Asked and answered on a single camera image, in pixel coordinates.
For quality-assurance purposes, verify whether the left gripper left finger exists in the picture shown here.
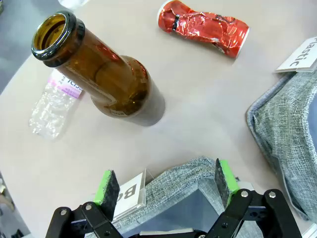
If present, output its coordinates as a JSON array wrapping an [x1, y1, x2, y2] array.
[[46, 170, 121, 238]]

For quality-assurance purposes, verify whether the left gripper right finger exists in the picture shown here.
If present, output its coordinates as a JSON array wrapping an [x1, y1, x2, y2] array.
[[205, 158, 303, 238]]

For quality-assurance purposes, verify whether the crushed pink-label plastic bottle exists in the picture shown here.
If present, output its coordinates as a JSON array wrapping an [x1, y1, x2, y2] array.
[[28, 68, 84, 139]]

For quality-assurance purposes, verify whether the brown glass beer bottle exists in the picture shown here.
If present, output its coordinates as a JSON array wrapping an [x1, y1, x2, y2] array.
[[31, 10, 166, 127]]

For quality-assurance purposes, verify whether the crushed red soda can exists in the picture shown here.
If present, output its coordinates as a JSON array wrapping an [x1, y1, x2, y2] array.
[[157, 0, 250, 59]]

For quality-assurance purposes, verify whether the grey fabric basket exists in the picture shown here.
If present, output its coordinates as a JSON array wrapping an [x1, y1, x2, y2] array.
[[246, 70, 317, 221], [111, 156, 251, 238]]

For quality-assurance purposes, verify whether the white Bottle label sign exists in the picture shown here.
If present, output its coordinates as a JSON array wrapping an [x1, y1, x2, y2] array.
[[93, 168, 147, 221]]

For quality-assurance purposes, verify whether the white Plastic label sign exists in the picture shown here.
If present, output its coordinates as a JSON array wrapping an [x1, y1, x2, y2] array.
[[274, 36, 317, 73]]

